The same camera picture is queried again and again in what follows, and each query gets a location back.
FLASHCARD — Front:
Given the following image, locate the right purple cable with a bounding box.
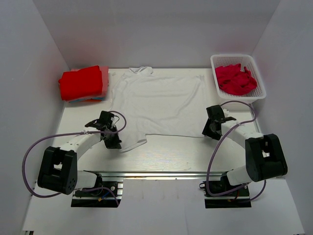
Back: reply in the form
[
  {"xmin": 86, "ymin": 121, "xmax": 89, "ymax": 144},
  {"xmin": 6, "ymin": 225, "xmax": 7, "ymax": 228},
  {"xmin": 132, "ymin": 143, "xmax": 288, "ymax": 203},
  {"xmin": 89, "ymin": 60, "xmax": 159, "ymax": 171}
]
[{"xmin": 204, "ymin": 100, "xmax": 267, "ymax": 203}]

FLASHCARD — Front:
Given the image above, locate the white plastic basket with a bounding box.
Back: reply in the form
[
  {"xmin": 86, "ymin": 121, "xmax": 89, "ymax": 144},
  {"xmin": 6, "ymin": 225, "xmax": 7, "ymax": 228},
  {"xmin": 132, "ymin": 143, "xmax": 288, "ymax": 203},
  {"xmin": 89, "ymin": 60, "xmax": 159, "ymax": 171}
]
[{"xmin": 210, "ymin": 54, "xmax": 266, "ymax": 103}]

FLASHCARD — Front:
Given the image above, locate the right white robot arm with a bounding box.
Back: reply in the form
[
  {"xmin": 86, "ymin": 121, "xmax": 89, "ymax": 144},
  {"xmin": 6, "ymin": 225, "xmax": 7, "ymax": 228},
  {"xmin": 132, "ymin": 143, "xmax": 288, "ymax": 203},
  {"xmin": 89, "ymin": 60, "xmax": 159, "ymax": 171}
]
[{"xmin": 202, "ymin": 105, "xmax": 288, "ymax": 195}]

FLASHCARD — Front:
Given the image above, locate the folded red t shirt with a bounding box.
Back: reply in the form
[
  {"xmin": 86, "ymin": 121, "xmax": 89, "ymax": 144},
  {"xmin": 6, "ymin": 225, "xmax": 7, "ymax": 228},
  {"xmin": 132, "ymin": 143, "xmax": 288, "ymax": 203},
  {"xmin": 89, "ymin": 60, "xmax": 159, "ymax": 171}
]
[{"xmin": 58, "ymin": 66, "xmax": 108, "ymax": 101}]

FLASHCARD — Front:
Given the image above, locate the purple cable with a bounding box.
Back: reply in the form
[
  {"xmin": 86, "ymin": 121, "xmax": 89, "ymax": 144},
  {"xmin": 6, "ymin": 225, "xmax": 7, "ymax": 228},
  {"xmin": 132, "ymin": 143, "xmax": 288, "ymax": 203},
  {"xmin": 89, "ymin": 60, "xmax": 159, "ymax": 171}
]
[
  {"xmin": 22, "ymin": 110, "xmax": 127, "ymax": 208},
  {"xmin": 204, "ymin": 100, "xmax": 267, "ymax": 203}
]

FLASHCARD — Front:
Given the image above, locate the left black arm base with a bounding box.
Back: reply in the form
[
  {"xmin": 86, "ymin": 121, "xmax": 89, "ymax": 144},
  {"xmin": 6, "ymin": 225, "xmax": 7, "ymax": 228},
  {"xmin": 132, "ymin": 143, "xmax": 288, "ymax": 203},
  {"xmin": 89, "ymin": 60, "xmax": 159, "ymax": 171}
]
[{"xmin": 74, "ymin": 181, "xmax": 119, "ymax": 198}]

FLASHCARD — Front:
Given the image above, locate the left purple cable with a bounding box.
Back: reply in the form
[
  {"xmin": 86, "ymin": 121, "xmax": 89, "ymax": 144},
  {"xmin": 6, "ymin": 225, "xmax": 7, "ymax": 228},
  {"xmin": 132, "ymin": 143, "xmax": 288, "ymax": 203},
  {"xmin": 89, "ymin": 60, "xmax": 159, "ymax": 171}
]
[{"xmin": 22, "ymin": 110, "xmax": 127, "ymax": 208}]

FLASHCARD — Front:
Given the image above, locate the white t shirt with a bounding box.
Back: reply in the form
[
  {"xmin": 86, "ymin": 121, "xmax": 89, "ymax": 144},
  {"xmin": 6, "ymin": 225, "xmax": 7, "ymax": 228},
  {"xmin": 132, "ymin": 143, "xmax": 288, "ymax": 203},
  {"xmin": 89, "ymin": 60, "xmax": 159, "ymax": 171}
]
[{"xmin": 111, "ymin": 67, "xmax": 209, "ymax": 152}]

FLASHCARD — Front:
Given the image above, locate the crumpled magenta t shirt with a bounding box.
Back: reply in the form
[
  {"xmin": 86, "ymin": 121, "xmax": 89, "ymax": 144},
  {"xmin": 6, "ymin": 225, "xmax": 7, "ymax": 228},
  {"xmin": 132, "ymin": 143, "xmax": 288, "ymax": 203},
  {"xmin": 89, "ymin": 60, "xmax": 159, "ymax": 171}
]
[{"xmin": 215, "ymin": 63, "xmax": 257, "ymax": 96}]

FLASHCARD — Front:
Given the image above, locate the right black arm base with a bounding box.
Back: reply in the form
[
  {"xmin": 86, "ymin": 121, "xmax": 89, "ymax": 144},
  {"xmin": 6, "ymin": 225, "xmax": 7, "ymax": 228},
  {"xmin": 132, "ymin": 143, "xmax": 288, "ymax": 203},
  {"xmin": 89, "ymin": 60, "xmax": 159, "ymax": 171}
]
[{"xmin": 199, "ymin": 176, "xmax": 249, "ymax": 198}]

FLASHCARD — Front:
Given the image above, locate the folded blue t shirt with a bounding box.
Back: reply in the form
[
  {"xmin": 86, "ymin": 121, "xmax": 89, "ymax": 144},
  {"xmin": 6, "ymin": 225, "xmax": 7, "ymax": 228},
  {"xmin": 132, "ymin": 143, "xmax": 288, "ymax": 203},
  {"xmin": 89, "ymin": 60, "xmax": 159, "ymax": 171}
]
[{"xmin": 69, "ymin": 97, "xmax": 105, "ymax": 103}]

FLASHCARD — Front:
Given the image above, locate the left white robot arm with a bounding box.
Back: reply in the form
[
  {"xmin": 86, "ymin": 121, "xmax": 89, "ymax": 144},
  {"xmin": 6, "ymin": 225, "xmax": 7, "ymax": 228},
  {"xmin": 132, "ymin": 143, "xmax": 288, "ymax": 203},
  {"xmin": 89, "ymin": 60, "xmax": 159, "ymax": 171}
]
[{"xmin": 37, "ymin": 111, "xmax": 122, "ymax": 195}]

